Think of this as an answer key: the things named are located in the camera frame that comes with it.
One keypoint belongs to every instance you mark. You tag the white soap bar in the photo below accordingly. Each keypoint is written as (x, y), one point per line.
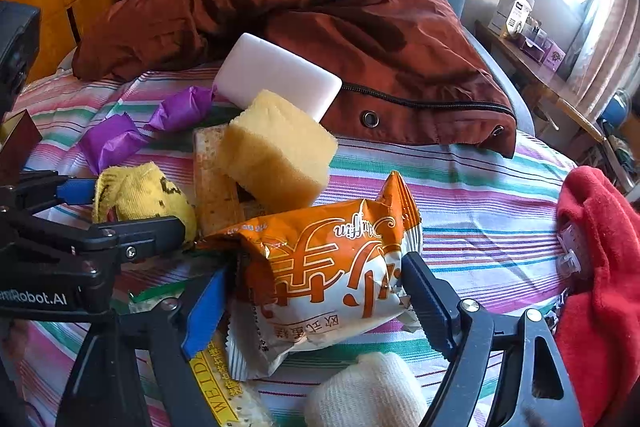
(254, 64)

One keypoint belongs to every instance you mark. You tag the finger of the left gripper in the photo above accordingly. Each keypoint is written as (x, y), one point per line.
(33, 245)
(41, 190)

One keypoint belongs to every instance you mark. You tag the blue bucket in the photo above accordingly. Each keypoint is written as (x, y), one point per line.
(617, 110)

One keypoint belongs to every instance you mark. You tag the purple snack packet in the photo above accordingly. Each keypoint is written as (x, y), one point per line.
(110, 142)
(182, 110)

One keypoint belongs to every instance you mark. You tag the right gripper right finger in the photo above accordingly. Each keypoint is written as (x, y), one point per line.
(533, 387)

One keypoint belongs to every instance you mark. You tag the orange white muffin packet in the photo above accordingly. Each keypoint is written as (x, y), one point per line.
(309, 278)

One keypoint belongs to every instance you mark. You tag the maroon puffy jacket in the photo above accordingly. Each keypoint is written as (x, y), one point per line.
(409, 74)

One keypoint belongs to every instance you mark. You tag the red fleece garment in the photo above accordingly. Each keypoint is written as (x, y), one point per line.
(598, 331)

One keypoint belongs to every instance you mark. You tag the yellow knitted sock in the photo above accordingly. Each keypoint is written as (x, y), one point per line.
(141, 192)

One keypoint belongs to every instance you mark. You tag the wooden side desk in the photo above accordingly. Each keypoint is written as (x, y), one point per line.
(541, 83)

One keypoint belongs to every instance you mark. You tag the gold metal tray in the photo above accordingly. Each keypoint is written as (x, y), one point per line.
(19, 137)

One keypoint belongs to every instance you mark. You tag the yellow sponge block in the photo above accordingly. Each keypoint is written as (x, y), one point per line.
(277, 153)

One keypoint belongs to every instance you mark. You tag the striped bed sheet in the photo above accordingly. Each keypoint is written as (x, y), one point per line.
(488, 223)

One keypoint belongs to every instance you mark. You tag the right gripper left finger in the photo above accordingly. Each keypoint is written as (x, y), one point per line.
(104, 387)

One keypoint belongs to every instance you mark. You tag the welldal cracker packet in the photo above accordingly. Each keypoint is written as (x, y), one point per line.
(232, 403)

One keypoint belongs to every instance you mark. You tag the white rolled sock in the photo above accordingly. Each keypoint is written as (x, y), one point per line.
(378, 390)

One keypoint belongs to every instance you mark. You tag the purple box on desk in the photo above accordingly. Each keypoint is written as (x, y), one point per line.
(553, 57)

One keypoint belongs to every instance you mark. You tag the brown cracker packet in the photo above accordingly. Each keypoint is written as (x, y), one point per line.
(220, 202)

